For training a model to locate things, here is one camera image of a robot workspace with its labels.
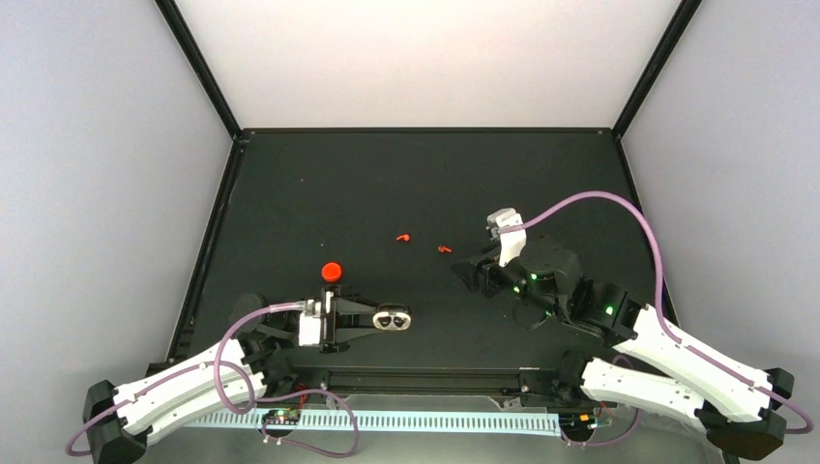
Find black glossy earbud charging case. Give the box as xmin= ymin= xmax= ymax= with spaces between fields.
xmin=372 ymin=304 xmax=412 ymax=332

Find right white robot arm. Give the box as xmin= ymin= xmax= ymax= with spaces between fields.
xmin=451 ymin=235 xmax=794 ymax=461

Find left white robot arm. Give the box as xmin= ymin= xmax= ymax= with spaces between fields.
xmin=66 ymin=285 xmax=411 ymax=463

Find red round cap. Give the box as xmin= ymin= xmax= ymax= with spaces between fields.
xmin=320 ymin=262 xmax=343 ymax=283

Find clear plastic sheet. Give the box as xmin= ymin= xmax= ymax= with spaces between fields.
xmin=479 ymin=402 xmax=716 ymax=463

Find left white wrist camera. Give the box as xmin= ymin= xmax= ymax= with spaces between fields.
xmin=297 ymin=300 xmax=323 ymax=347

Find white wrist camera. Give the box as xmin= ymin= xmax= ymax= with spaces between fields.
xmin=297 ymin=300 xmax=323 ymax=347
xmin=486 ymin=208 xmax=527 ymax=267

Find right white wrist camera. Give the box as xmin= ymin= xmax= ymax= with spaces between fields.
xmin=486 ymin=208 xmax=527 ymax=267

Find black aluminium front rail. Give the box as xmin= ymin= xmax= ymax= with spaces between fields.
xmin=294 ymin=365 xmax=558 ymax=397

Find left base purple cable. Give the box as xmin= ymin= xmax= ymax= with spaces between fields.
xmin=255 ymin=388 xmax=362 ymax=460

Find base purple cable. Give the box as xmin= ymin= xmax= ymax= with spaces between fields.
xmin=255 ymin=388 xmax=362 ymax=460
xmin=558 ymin=355 xmax=643 ymax=449

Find white slotted cable duct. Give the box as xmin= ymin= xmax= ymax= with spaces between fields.
xmin=189 ymin=409 xmax=561 ymax=437

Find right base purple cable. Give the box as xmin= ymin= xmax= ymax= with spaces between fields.
xmin=558 ymin=355 xmax=643 ymax=449

